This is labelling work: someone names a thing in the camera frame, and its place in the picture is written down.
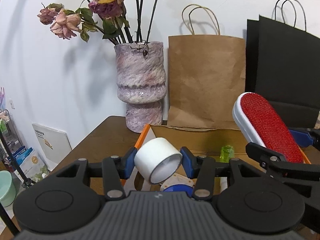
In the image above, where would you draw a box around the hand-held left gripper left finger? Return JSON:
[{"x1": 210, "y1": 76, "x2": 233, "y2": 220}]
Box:
[{"x1": 54, "y1": 147, "x2": 137, "y2": 201}]

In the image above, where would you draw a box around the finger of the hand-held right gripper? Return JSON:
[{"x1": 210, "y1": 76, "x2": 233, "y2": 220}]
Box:
[
  {"x1": 246, "y1": 142, "x2": 320, "y2": 180},
  {"x1": 289, "y1": 128, "x2": 320, "y2": 147}
]

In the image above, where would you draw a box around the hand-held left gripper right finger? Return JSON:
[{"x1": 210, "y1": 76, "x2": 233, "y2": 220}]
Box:
[{"x1": 180, "y1": 147, "x2": 267, "y2": 202}]

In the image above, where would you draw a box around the white tape roll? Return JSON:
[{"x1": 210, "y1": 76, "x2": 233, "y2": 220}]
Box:
[{"x1": 134, "y1": 137, "x2": 183, "y2": 184}]

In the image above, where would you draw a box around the orange cardboard box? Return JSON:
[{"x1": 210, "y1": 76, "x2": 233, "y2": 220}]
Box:
[{"x1": 121, "y1": 124, "x2": 310, "y2": 195}]

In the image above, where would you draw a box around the red white lint brush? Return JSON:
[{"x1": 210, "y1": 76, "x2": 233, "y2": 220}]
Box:
[{"x1": 232, "y1": 92, "x2": 305, "y2": 164}]

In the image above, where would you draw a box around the small green bottle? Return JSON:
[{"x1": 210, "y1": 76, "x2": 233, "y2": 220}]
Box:
[{"x1": 219, "y1": 145, "x2": 235, "y2": 162}]

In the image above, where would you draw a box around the black paper bag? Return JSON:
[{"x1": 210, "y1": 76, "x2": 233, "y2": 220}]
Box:
[{"x1": 245, "y1": 0, "x2": 320, "y2": 128}]

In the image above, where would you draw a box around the white flat panel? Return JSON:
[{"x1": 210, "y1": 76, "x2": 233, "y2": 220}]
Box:
[{"x1": 32, "y1": 123, "x2": 72, "y2": 172}]

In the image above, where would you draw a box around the brown paper bag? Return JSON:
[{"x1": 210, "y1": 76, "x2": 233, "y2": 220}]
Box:
[{"x1": 166, "y1": 4, "x2": 247, "y2": 130}]

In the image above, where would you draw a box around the purple mottled ceramic vase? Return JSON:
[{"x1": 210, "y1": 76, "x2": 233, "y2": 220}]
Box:
[{"x1": 114, "y1": 41, "x2": 167, "y2": 133}]

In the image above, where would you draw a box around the blue white bag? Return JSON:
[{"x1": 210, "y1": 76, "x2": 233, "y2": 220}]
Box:
[{"x1": 7, "y1": 146, "x2": 49, "y2": 183}]

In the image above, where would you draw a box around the black light stand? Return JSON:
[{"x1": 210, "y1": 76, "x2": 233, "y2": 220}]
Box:
[{"x1": 0, "y1": 130, "x2": 35, "y2": 190}]

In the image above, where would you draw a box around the mint green bucket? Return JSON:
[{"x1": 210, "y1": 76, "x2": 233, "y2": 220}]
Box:
[{"x1": 0, "y1": 170, "x2": 17, "y2": 207}]

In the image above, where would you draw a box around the dried rose bouquet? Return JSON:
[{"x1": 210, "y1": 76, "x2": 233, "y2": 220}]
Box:
[{"x1": 37, "y1": 0, "x2": 173, "y2": 46}]

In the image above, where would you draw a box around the wire storage rack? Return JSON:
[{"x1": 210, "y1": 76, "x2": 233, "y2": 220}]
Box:
[{"x1": 0, "y1": 109, "x2": 24, "y2": 155}]

